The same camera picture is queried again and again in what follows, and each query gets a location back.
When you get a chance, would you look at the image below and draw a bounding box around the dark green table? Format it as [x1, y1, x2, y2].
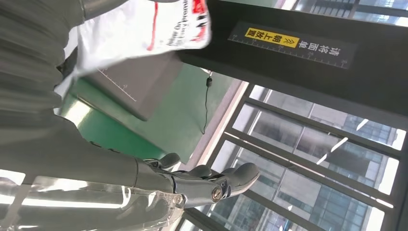
[71, 64, 243, 165]

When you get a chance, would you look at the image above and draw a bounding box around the ruler label with yellow sticker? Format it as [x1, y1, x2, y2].
[228, 21, 357, 70]

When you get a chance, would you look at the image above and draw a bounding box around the black scanner column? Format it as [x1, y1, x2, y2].
[177, 0, 408, 131]

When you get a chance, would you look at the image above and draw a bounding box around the black scanner base plate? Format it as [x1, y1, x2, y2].
[76, 52, 185, 122]

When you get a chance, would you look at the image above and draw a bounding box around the thin black scanner cable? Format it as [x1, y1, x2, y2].
[201, 71, 214, 135]

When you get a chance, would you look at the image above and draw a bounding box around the dark window frame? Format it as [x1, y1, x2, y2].
[175, 82, 408, 231]

